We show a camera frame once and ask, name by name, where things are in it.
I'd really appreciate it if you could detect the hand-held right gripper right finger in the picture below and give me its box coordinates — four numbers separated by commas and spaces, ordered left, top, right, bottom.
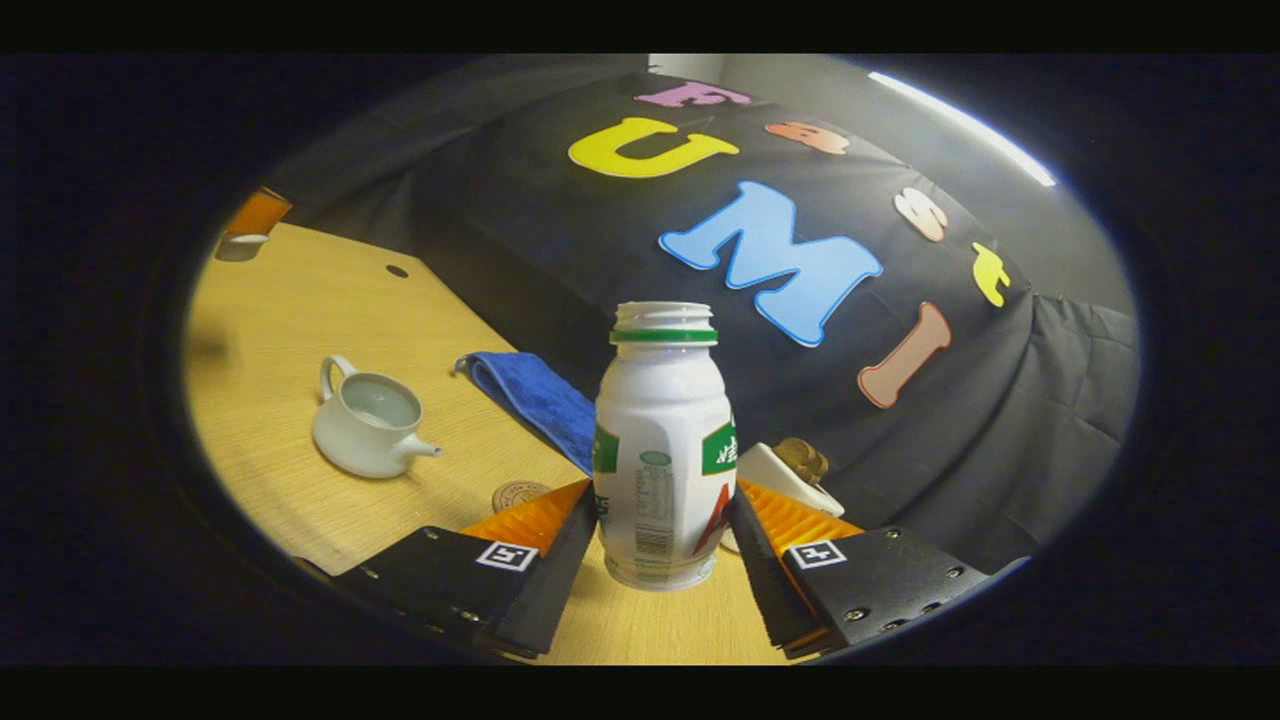
728, 478, 991, 659

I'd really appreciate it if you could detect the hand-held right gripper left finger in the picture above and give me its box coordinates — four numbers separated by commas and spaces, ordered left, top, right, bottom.
335, 478, 599, 661

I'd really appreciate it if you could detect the round wooden coaster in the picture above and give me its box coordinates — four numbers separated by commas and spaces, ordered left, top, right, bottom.
492, 480, 553, 513

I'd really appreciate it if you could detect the white plastic water bottle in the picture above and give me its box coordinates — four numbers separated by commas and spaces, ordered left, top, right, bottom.
593, 301, 738, 592

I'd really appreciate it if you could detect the white ceramic teacup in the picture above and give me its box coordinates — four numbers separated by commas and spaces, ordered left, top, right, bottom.
312, 355, 443, 479

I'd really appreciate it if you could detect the white toaster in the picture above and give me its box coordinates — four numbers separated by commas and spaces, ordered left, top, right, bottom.
735, 442, 846, 521

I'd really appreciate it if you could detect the brown bread slice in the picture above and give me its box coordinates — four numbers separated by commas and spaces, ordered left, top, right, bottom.
775, 437, 831, 486

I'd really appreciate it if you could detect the blue towel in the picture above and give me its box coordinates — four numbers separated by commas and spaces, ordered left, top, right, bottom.
455, 351, 598, 476

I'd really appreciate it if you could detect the black backdrop cloth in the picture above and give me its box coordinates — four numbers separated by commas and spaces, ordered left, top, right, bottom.
265, 60, 1141, 576

